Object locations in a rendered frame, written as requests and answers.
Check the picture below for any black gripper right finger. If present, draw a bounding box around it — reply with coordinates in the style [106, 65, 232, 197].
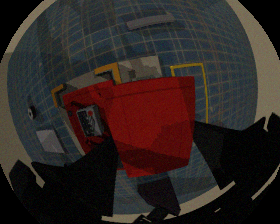
[193, 116, 265, 190]

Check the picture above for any grey flat rectangular panel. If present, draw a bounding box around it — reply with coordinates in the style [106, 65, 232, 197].
[35, 129, 65, 153]

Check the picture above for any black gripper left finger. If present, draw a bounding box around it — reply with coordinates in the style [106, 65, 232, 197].
[31, 135, 119, 217]

